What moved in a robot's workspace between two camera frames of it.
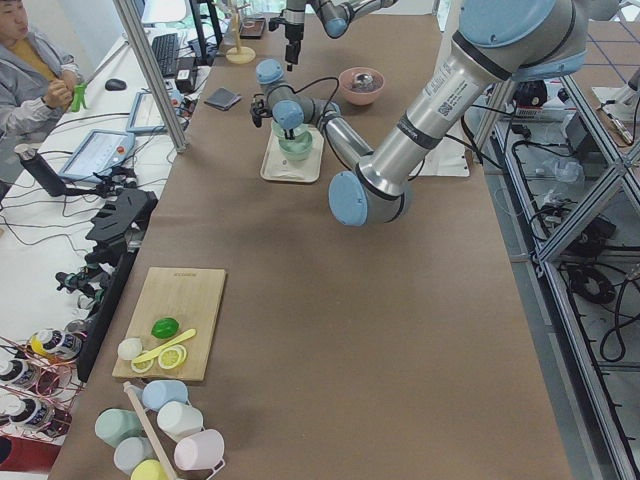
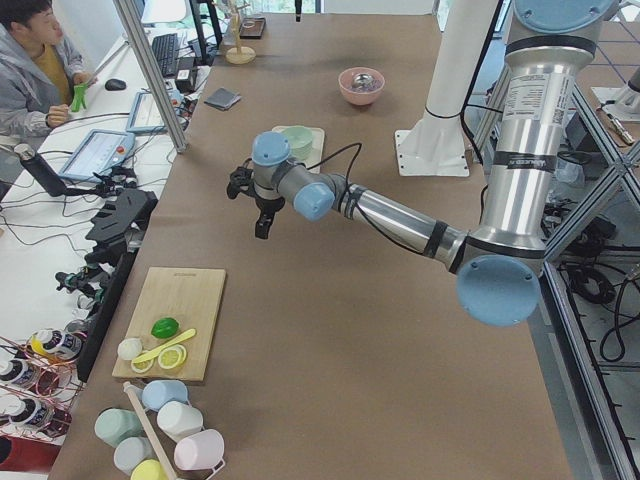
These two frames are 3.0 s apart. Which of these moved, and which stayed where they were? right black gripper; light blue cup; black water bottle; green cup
Moved: right black gripper
Stayed: green cup; black water bottle; light blue cup
